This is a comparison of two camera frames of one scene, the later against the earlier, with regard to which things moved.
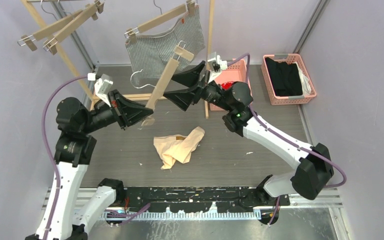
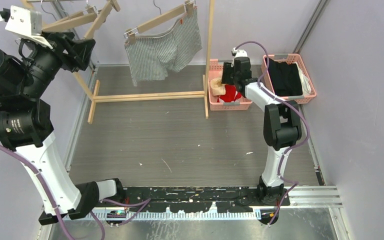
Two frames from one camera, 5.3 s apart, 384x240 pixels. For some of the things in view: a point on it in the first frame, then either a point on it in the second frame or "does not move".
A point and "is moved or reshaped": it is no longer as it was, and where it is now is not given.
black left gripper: (126, 112) -> (79, 51)
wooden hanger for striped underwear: (189, 6) does not move
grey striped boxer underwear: (150, 56) does not move
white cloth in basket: (306, 87) does not move
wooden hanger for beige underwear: (178, 52) -> (102, 15)
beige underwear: (173, 147) is moved or reshaped
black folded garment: (285, 78) does not move
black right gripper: (183, 98) -> (227, 68)
